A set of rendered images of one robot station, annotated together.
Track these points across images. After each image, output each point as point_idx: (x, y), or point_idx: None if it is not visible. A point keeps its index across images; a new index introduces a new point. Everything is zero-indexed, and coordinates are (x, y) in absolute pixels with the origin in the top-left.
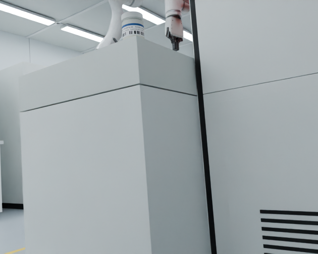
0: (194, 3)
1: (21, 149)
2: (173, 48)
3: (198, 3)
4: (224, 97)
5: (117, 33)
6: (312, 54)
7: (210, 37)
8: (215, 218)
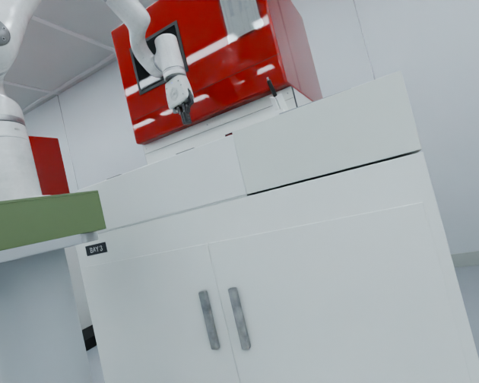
0: (295, 97)
1: (445, 235)
2: (188, 119)
3: (296, 99)
4: None
5: (30, 17)
6: None
7: None
8: None
